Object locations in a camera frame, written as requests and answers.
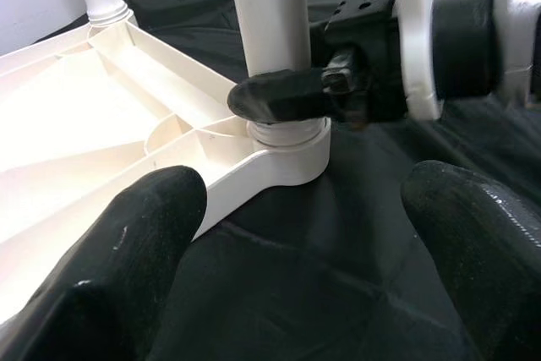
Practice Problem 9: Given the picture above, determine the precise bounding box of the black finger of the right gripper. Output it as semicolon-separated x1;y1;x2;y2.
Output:
227;50;360;124

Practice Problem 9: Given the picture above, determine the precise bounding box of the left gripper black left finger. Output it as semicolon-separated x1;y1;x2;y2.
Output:
0;165;208;361

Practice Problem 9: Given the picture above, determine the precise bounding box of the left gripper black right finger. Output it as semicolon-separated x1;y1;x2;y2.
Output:
400;160;541;361

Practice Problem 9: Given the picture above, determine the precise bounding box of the white plastic children table top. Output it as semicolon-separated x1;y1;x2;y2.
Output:
0;14;331;328

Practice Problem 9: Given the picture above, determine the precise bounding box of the black table cloth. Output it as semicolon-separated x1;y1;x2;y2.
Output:
122;0;541;361

